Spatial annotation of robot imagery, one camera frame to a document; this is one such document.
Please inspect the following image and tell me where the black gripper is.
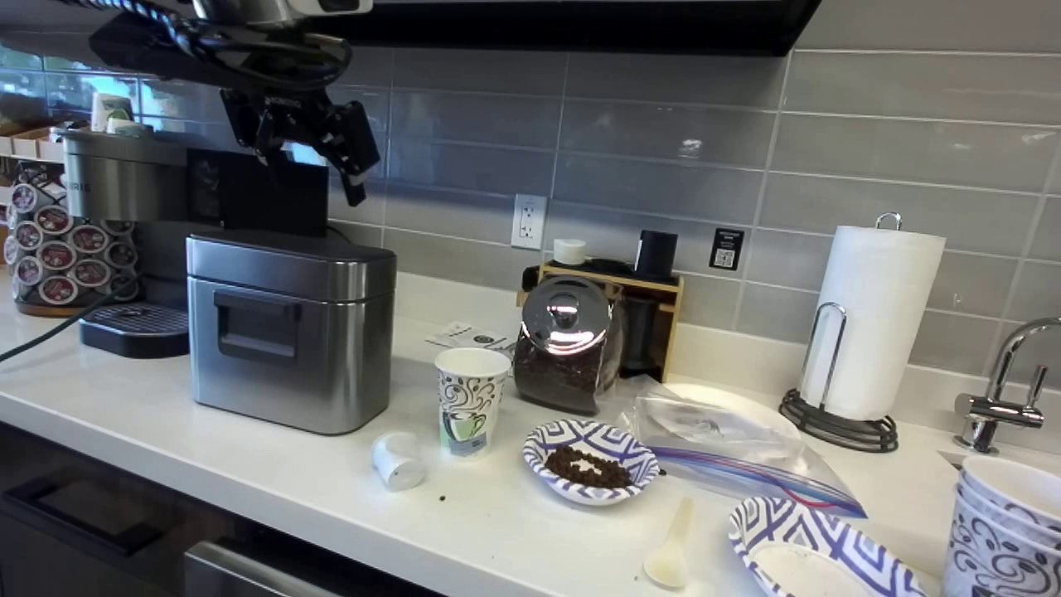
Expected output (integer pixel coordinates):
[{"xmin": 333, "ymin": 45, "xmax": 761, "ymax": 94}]
[{"xmin": 262, "ymin": 94, "xmax": 386, "ymax": 214}]

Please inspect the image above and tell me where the silver metal bin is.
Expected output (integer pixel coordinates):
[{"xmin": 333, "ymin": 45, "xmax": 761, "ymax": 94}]
[{"xmin": 181, "ymin": 261, "xmax": 397, "ymax": 437}]

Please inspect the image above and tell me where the black silver coffee machine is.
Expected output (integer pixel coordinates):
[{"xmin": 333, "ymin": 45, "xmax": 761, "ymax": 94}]
[{"xmin": 61, "ymin": 94, "xmax": 336, "ymax": 314}]

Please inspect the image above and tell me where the clear plastic wrapper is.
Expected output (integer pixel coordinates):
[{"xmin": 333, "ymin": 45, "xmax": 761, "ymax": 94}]
[{"xmin": 421, "ymin": 314, "xmax": 519, "ymax": 360}]

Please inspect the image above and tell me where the small white container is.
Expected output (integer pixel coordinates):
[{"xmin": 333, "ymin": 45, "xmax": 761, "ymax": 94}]
[{"xmin": 546, "ymin": 236, "xmax": 595, "ymax": 270}]

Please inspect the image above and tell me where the patterned paper cup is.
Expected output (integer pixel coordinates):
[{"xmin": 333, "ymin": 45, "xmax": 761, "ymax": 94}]
[{"xmin": 432, "ymin": 344, "xmax": 513, "ymax": 457}]

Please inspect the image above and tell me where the black round disc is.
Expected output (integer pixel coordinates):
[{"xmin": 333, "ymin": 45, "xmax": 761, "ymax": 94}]
[{"xmin": 75, "ymin": 303, "xmax": 192, "ymax": 361}]

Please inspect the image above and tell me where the glass jar of coffee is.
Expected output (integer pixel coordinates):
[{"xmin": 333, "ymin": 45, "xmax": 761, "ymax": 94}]
[{"xmin": 511, "ymin": 275, "xmax": 629, "ymax": 419}]

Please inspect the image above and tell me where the small white plastic cup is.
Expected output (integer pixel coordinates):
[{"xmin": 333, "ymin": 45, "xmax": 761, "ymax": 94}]
[{"xmin": 367, "ymin": 428, "xmax": 432, "ymax": 496}]

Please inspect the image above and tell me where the dark overhead cabinet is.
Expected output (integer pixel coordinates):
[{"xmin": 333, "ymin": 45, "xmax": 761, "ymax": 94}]
[{"xmin": 327, "ymin": 0, "xmax": 828, "ymax": 61}]

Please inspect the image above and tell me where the coffee pod carousel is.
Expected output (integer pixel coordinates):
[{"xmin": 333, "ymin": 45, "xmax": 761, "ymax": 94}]
[{"xmin": 0, "ymin": 178, "xmax": 145, "ymax": 322}]

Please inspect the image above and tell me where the black mug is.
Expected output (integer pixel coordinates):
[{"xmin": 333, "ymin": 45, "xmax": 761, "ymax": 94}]
[{"xmin": 633, "ymin": 230, "xmax": 682, "ymax": 286}]

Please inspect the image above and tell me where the small blue patterned plate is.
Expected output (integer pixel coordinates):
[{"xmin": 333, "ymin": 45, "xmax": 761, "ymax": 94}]
[{"xmin": 519, "ymin": 416, "xmax": 663, "ymax": 512}]

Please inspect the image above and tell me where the wooden organizer box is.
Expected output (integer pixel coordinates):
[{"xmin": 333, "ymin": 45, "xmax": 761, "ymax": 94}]
[{"xmin": 533, "ymin": 260, "xmax": 690, "ymax": 384}]

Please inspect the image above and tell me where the coffee grounds pile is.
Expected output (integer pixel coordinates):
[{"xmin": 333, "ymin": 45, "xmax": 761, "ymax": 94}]
[{"xmin": 545, "ymin": 445, "xmax": 633, "ymax": 496}]

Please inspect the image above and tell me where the clear zip plastic bag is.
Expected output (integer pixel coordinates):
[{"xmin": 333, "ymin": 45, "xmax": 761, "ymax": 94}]
[{"xmin": 629, "ymin": 383, "xmax": 873, "ymax": 524}]

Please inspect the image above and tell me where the white plastic scoop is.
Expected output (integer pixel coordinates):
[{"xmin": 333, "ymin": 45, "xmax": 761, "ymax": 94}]
[{"xmin": 641, "ymin": 496, "xmax": 701, "ymax": 595}]

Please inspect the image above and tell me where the white paper towel roll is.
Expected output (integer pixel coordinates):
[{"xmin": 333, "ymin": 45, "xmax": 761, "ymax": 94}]
[{"xmin": 796, "ymin": 224, "xmax": 952, "ymax": 426}]

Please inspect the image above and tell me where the large blue patterned plate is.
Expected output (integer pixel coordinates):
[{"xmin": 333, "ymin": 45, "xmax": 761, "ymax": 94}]
[{"xmin": 722, "ymin": 492, "xmax": 932, "ymax": 597}]

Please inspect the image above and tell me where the chrome faucet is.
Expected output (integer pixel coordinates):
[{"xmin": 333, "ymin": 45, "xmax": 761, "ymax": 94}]
[{"xmin": 952, "ymin": 314, "xmax": 1061, "ymax": 457}]

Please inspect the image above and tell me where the patterned mug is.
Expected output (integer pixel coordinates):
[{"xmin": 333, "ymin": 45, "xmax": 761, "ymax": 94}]
[{"xmin": 954, "ymin": 451, "xmax": 1061, "ymax": 561}]

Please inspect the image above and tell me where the blue patterned bowl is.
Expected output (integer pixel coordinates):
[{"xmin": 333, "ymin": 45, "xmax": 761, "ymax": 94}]
[{"xmin": 940, "ymin": 502, "xmax": 1061, "ymax": 597}]

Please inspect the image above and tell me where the white wall outlet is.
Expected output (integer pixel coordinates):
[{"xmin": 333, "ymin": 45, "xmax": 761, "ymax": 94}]
[{"xmin": 507, "ymin": 194, "xmax": 550, "ymax": 257}]

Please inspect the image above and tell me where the black cable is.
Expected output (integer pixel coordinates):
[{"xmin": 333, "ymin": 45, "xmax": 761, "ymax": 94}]
[{"xmin": 0, "ymin": 311, "xmax": 85, "ymax": 365}]

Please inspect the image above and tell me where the black wall switch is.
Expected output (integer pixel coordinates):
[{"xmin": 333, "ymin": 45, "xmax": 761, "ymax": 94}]
[{"xmin": 706, "ymin": 227, "xmax": 747, "ymax": 275}]

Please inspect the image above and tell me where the silver drawer handle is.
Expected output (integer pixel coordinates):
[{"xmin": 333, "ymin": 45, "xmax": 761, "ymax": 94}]
[{"xmin": 178, "ymin": 537, "xmax": 343, "ymax": 597}]

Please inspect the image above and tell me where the black wire towel holder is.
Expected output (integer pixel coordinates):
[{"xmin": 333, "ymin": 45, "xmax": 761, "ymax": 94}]
[{"xmin": 776, "ymin": 209, "xmax": 905, "ymax": 457}]

